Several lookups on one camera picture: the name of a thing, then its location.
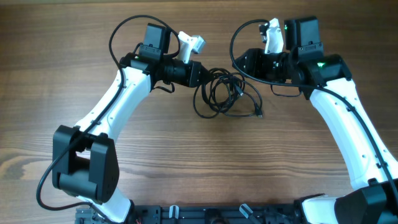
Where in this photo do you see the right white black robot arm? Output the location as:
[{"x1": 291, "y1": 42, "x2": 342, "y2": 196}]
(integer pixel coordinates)
[{"x1": 231, "y1": 16, "x2": 397, "y2": 223}]

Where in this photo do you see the black usb cable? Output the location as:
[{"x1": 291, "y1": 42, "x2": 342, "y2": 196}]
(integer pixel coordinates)
[{"x1": 192, "y1": 67, "x2": 246, "y2": 119}]

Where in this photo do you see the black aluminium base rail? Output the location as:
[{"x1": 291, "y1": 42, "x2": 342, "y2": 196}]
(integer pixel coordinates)
[{"x1": 74, "y1": 203, "x2": 352, "y2": 224}]

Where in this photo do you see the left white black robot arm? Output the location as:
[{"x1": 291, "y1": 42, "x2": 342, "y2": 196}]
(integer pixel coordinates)
[{"x1": 52, "y1": 24, "x2": 210, "y2": 223}]

